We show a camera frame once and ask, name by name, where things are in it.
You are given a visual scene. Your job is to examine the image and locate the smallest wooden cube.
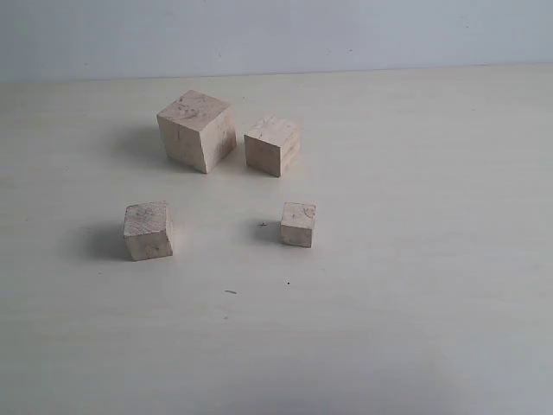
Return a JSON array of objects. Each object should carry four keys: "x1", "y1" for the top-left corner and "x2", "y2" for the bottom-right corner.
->
[{"x1": 280, "y1": 202, "x2": 316, "y2": 248}]

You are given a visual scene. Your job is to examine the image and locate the second largest wooden cube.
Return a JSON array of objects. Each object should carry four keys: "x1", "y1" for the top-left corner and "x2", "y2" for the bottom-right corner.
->
[{"x1": 244, "y1": 116, "x2": 301, "y2": 177}]

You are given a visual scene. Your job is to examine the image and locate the third largest wooden cube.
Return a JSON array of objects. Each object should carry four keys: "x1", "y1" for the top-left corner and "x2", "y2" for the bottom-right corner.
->
[{"x1": 123, "y1": 201, "x2": 174, "y2": 261}]

